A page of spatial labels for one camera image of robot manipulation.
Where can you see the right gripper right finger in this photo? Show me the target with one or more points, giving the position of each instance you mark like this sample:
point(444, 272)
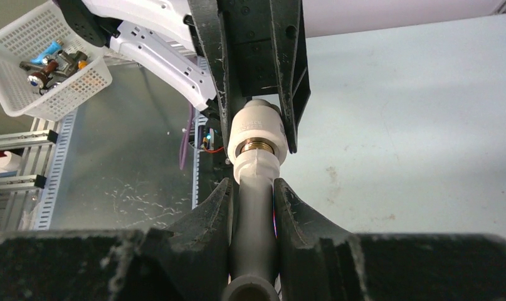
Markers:
point(316, 255)

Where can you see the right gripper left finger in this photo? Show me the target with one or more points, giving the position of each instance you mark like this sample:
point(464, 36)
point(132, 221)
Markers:
point(193, 251)

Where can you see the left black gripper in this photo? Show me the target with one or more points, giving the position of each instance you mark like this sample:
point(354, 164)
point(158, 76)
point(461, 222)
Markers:
point(254, 51)

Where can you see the white plastic faucet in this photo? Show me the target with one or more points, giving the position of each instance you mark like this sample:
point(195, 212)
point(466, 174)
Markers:
point(253, 251)

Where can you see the white elbow fitting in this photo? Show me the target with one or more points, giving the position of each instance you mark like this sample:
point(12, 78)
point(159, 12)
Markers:
point(258, 119)

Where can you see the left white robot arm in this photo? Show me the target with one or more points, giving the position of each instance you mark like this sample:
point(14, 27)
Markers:
point(162, 37)

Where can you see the white perforated basket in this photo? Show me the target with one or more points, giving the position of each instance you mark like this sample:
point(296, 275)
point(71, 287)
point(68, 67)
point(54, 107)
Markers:
point(46, 69)

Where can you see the grey cable duct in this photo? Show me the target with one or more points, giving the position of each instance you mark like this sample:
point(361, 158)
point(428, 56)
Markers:
point(46, 205)

